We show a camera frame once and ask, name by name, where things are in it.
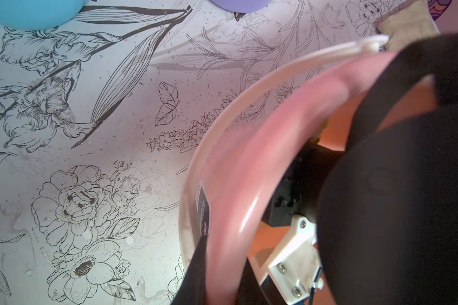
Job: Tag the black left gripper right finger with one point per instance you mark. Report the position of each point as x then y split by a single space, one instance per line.
249 292

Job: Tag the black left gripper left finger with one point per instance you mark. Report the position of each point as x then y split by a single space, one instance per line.
193 287

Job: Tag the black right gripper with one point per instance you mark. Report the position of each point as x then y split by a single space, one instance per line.
291 272

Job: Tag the pink plastic bucket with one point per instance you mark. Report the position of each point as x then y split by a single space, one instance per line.
235 170

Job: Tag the purple plastic bucket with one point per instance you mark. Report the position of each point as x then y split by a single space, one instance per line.
241 6

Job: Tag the light blue bucket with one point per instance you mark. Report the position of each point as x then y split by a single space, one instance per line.
36 14

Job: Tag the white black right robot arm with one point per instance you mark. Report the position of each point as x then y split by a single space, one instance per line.
386 207

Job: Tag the beige work glove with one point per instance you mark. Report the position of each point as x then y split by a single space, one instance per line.
411 22

